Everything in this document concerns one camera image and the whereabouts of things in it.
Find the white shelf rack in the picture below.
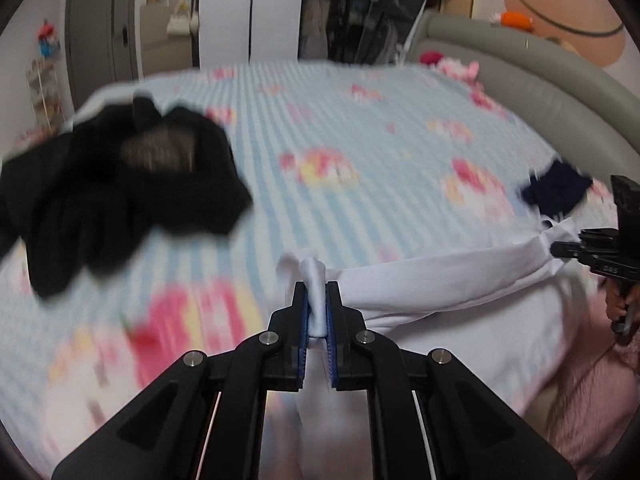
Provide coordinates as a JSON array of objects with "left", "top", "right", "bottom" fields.
[{"left": 26, "top": 57, "right": 66, "bottom": 131}]

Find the person's right forearm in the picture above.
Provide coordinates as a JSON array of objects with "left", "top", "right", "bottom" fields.
[{"left": 590, "top": 332, "right": 640, "bottom": 480}]

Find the blue checked cartoon blanket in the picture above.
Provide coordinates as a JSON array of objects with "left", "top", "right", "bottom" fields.
[{"left": 0, "top": 57, "right": 621, "bottom": 466}]

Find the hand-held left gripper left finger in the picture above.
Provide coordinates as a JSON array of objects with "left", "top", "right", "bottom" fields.
[{"left": 52, "top": 280, "right": 308, "bottom": 480}]

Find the person's right hand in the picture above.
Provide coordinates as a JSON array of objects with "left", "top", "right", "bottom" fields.
[{"left": 605, "top": 282, "right": 640, "bottom": 347}]

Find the grey padded headboard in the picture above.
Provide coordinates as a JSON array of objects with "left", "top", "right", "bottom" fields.
[{"left": 410, "top": 10, "right": 640, "bottom": 196}]

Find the white wardrobe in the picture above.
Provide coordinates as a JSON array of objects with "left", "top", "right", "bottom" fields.
[{"left": 199, "top": 0, "right": 306, "bottom": 68}]

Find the glass door wardrobe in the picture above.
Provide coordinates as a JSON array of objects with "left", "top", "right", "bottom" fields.
[{"left": 300, "top": 0, "right": 431, "bottom": 66}]

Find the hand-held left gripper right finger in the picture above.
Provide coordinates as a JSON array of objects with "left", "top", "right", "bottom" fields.
[{"left": 325, "top": 280, "right": 576, "bottom": 480}]

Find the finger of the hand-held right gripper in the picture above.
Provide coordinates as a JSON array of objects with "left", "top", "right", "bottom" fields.
[{"left": 549, "top": 228, "right": 622, "bottom": 264}]

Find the black fleece garment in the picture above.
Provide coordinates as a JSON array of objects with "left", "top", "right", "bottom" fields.
[{"left": 0, "top": 135, "right": 151, "bottom": 298}]

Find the round peach wall decoration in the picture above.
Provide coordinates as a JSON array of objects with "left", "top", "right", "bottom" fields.
[{"left": 502, "top": 0, "right": 628, "bottom": 68}]

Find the red and blue plush toy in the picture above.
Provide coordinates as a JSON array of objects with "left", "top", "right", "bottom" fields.
[{"left": 37, "top": 20, "right": 63, "bottom": 58}]

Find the navy folded garment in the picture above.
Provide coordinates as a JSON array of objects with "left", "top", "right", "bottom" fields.
[{"left": 520, "top": 160, "right": 593, "bottom": 216}]

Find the white handbag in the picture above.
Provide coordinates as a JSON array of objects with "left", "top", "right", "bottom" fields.
[{"left": 167, "top": 12, "right": 193, "bottom": 36}]

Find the grey door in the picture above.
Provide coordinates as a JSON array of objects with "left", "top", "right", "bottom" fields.
[{"left": 67, "top": 0, "right": 143, "bottom": 106}]

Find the pink plush toy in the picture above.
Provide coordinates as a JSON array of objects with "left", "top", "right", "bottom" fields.
[{"left": 437, "top": 57, "right": 481, "bottom": 83}]

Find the beige cabinet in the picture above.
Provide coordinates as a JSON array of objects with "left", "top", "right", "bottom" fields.
[{"left": 140, "top": 0, "right": 201, "bottom": 78}]

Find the white shirt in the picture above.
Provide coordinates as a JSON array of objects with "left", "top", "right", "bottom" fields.
[{"left": 277, "top": 217, "right": 583, "bottom": 480}]

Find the black zip jacket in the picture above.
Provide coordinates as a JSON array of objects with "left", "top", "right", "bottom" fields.
[{"left": 75, "top": 92, "right": 253, "bottom": 236}]

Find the orange plush toy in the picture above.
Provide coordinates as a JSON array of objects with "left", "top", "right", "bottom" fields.
[{"left": 490, "top": 10, "right": 533, "bottom": 31}]

